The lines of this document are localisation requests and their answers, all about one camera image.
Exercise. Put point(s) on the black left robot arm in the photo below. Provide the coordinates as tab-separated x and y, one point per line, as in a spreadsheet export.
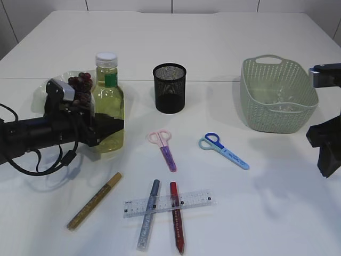
19	137

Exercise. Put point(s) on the red glitter pen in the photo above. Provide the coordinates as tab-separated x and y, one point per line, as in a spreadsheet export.
177	220

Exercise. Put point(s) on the silver glitter pen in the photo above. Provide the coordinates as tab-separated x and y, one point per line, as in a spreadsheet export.
148	217

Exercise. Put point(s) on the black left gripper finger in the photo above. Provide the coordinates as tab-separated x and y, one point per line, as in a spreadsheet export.
105	125

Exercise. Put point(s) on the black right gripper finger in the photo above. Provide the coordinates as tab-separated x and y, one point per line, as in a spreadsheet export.
329	158

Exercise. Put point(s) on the clear plastic ruler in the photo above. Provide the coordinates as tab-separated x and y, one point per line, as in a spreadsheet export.
137	207

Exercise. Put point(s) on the purple grape bunch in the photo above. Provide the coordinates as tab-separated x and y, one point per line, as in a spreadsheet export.
82	84

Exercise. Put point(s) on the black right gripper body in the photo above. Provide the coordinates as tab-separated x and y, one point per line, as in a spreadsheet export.
327	133

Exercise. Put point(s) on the green woven plastic basket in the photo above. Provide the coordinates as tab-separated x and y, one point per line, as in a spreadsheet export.
258	80

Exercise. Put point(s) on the clear plastic sheet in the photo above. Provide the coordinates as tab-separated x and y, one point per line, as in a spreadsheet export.
283	99

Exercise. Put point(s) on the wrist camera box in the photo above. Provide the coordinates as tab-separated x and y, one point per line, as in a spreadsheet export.
58	92
327	75

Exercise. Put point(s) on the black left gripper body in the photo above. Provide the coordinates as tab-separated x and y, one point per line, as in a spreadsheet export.
71	123

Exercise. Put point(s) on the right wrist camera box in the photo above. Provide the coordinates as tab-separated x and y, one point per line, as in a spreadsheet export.
327	75

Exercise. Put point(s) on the gold glitter pen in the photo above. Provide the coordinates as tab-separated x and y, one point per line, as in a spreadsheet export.
88	208

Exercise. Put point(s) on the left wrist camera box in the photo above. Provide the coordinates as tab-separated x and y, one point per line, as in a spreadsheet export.
58	92

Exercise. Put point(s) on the blue scissors with sheath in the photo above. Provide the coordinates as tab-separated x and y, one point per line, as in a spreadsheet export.
211	141

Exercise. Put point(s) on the yellow tea bottle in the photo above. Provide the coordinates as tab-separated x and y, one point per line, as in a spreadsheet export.
109	98

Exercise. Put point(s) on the black mesh pen cup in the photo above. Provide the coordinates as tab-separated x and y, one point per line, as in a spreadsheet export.
169	87

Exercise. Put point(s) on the green wavy glass plate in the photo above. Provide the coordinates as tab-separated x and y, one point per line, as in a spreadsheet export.
39	97

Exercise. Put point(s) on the pink scissors with purple sheath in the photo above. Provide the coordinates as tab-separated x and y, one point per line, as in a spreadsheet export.
161	138

